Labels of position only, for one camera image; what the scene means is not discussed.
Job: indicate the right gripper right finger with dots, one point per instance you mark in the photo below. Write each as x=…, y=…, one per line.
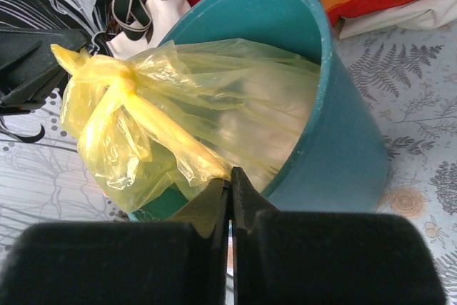
x=290, y=257

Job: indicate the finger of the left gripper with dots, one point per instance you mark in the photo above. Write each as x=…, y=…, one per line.
x=29, y=71

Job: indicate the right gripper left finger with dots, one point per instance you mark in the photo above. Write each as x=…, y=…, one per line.
x=181, y=260

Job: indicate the teal trash bin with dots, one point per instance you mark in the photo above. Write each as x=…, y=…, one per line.
x=340, y=162

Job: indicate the yellow trash bag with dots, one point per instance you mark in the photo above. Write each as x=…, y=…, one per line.
x=156, y=128

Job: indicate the cream canvas tote bag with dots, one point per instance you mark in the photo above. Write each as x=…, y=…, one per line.
x=143, y=24

